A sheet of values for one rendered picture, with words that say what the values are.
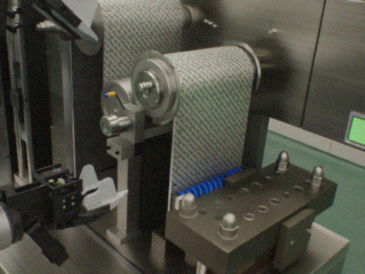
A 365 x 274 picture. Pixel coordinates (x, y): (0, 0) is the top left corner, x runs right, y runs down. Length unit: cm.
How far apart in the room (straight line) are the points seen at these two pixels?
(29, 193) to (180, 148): 33
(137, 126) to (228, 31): 40
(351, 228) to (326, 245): 185
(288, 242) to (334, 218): 207
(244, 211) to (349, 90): 34
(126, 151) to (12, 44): 40
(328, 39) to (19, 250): 79
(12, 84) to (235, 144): 56
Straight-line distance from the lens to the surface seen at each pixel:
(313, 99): 100
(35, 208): 70
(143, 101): 85
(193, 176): 93
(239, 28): 110
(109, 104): 99
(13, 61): 110
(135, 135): 87
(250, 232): 82
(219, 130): 94
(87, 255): 95
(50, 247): 74
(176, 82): 79
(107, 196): 74
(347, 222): 297
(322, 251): 105
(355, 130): 96
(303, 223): 93
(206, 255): 81
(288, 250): 93
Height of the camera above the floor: 150
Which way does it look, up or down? 23 degrees down
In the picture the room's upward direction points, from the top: 4 degrees clockwise
